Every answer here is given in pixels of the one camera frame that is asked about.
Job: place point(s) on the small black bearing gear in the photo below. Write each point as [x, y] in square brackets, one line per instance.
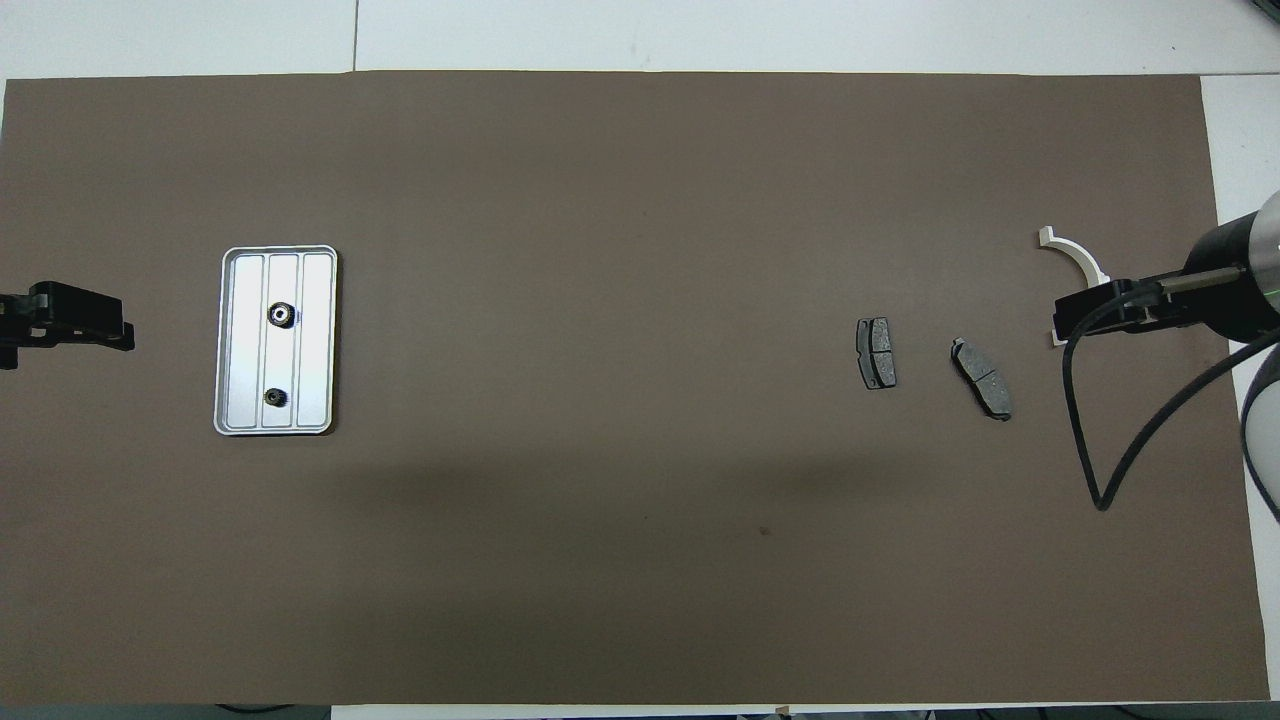
[275, 398]

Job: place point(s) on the white semicircular plastic bracket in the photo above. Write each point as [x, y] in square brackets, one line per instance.
[1075, 252]

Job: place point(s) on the silver metal tray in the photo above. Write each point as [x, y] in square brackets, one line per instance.
[310, 350]

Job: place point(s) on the brown table mat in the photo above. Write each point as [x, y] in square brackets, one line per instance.
[620, 200]

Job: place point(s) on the dark grey brake pad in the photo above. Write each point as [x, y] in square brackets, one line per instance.
[877, 352]
[982, 378]

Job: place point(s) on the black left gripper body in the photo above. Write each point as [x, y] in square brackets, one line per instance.
[30, 318]

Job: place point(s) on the large black bearing gear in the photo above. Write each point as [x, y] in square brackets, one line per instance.
[282, 314]

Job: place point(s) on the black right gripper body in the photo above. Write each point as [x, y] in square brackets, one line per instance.
[1155, 303]

